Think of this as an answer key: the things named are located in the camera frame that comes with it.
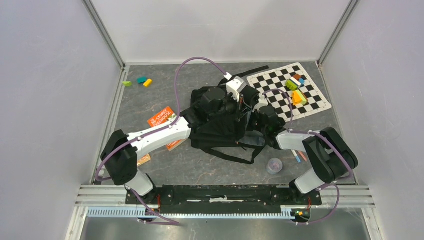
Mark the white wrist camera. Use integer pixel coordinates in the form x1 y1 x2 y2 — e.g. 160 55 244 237
226 76 247 102
253 95 269 112

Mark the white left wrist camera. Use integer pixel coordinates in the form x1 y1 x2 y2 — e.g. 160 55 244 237
226 76 247 102

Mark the orange treehouse book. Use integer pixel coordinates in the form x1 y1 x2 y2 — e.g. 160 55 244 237
147 106 186 152

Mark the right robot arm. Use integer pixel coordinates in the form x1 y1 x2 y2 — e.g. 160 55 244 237
235 86 358 204

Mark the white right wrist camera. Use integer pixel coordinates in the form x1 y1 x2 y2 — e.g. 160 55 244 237
253 95 269 112

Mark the yellow toy block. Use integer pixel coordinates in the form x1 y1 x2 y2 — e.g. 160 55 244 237
143 78 153 88

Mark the blue white pen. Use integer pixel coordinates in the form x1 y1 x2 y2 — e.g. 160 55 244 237
291 150 301 163

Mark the green half-round block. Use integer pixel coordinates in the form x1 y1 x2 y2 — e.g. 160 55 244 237
122 81 132 87

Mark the white slotted cable duct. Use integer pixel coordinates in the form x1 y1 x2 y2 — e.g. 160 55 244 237
86 205 299 220

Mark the teal toy block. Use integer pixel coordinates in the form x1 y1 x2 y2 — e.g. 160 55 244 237
137 76 148 84

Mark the brown blue block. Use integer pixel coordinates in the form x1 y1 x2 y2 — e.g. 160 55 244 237
292 74 305 85

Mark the green white block stack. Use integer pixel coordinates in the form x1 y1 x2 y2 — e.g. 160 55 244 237
285 78 301 92

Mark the orange green block stack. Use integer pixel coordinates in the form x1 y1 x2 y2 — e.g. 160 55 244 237
291 89 308 106

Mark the black white chessboard mat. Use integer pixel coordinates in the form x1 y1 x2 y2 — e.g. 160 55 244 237
247 62 332 122

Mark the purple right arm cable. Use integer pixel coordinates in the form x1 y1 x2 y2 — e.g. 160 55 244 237
263 88 355 225

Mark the black student backpack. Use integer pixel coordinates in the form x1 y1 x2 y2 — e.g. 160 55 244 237
180 65 269 165

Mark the aluminium frame rail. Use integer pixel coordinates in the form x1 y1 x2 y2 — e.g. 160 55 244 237
65 0 129 240

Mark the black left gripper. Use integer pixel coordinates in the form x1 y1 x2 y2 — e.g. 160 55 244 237
208 90 252 123

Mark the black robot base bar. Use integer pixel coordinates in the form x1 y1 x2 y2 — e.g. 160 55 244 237
142 183 322 214

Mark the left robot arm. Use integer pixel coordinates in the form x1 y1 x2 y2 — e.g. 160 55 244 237
100 85 251 204

